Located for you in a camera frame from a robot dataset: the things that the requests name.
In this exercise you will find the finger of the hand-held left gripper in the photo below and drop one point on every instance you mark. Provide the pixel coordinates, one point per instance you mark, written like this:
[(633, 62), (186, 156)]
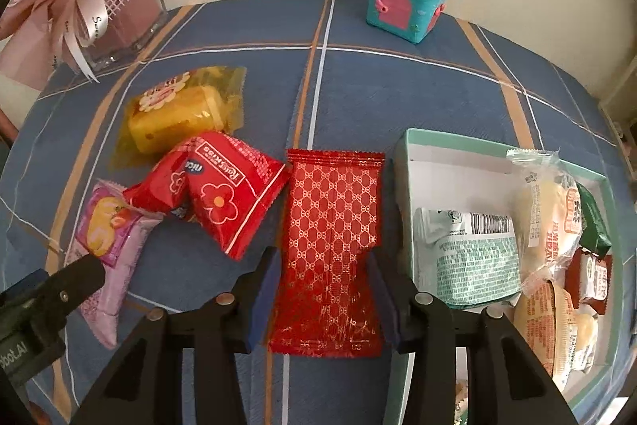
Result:
[(79, 278)]

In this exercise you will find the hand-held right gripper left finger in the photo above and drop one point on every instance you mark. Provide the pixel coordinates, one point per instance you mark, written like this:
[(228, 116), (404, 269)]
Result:
[(263, 300)]

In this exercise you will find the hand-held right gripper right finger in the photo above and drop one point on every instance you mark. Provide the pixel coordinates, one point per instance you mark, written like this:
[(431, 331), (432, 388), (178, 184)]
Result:
[(385, 305)]

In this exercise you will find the pink swiss roll packet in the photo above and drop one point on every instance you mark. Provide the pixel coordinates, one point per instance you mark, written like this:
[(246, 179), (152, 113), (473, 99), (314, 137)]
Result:
[(109, 245)]

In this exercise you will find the red gold-patterned snack packet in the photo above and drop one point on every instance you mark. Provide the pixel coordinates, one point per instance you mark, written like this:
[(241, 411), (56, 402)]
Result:
[(328, 231)]

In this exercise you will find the clear green cow-print snack packet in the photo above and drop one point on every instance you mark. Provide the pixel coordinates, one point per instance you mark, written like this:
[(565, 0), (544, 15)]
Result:
[(473, 260)]

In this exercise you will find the white box with teal rim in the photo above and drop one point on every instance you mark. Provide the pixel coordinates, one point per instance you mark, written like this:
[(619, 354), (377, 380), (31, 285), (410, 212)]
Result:
[(448, 166)]

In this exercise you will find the cream orange cake packet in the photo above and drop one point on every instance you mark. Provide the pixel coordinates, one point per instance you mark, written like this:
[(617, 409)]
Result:
[(547, 330)]

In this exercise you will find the clear white steamed cake packet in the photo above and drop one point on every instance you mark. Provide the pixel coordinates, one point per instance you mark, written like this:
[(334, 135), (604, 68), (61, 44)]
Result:
[(542, 206)]

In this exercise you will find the dark green snack packet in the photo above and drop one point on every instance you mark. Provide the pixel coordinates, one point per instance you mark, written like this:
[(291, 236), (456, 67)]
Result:
[(594, 221)]

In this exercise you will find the red flower-print snack packet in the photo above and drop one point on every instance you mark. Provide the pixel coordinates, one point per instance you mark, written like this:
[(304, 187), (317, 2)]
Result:
[(224, 196)]

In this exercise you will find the yellow cake packet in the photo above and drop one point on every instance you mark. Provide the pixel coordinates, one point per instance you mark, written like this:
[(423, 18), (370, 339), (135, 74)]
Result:
[(174, 121)]

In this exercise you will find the blue plaid tablecloth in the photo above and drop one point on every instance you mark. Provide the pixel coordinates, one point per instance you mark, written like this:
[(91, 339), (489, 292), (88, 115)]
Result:
[(373, 106)]

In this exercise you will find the small red snack packet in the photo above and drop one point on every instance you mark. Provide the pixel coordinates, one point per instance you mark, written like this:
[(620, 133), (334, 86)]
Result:
[(592, 278)]

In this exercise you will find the white ribbon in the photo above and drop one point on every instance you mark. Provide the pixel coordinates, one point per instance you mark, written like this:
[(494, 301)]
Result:
[(84, 31)]

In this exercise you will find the glass vase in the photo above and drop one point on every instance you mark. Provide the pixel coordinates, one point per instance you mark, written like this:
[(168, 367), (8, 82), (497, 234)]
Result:
[(129, 31)]

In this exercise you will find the teal toy box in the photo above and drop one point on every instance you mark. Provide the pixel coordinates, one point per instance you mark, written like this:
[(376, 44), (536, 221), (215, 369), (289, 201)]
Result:
[(403, 2)]

